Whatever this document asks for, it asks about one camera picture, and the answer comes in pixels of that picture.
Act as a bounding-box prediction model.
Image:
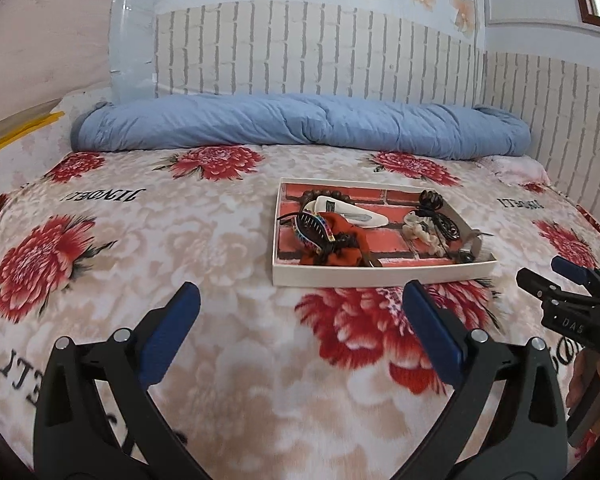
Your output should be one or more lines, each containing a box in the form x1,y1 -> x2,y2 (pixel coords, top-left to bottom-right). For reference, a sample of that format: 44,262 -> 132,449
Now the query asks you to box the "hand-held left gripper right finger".
392,280 -> 568,480

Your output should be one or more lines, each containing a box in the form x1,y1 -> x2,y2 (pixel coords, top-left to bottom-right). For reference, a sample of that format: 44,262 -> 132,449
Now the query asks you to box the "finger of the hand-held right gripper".
516,268 -> 600,350
551,255 -> 600,297

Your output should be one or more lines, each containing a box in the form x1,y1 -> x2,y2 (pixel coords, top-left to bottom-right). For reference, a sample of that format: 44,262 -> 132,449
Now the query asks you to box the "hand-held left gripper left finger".
32,281 -> 216,480

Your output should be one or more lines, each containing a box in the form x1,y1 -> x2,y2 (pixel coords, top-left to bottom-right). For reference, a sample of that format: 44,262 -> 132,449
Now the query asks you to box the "white tray with brick lining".
271,177 -> 498,288

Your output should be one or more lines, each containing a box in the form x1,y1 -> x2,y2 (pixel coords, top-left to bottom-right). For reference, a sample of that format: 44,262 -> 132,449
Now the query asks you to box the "silver metal hair clip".
460,227 -> 496,263

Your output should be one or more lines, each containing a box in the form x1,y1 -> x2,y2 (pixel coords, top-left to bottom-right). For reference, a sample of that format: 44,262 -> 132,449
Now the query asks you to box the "cream fabric scrunchie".
402,210 -> 456,261

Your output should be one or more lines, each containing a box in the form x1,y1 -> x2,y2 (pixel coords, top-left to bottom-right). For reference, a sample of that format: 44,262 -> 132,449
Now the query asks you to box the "orange scrunchie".
300,212 -> 376,266

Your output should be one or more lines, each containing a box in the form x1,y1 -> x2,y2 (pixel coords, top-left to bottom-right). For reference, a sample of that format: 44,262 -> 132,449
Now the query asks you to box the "white felt snap hair clip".
305,195 -> 388,227

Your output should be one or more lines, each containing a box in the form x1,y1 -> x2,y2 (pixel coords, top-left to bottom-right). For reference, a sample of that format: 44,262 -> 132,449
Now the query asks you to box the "rainbow beaded hair claw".
277,210 -> 341,261

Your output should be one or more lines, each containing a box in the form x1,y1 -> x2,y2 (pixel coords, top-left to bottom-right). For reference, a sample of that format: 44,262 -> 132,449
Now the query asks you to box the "person's right hand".
567,349 -> 600,408

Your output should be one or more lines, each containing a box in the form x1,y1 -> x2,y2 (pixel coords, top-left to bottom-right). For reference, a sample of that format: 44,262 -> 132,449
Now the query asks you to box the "pink cloth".
480,155 -> 551,186

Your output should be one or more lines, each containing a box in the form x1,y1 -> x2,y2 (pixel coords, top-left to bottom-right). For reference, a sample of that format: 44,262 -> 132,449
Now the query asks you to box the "small black hair claw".
417,189 -> 443,213

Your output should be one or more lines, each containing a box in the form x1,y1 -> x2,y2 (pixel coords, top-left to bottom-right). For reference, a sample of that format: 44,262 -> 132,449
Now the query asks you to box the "blue rolled duvet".
70,92 -> 532,162

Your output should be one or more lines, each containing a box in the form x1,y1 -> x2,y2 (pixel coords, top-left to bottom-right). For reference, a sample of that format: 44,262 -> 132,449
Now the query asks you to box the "brown wooden bead bracelet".
300,187 -> 341,206

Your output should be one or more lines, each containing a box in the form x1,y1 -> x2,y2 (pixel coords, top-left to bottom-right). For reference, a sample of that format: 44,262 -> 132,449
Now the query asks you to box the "bed frame with yellow edge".
0,100 -> 66,161

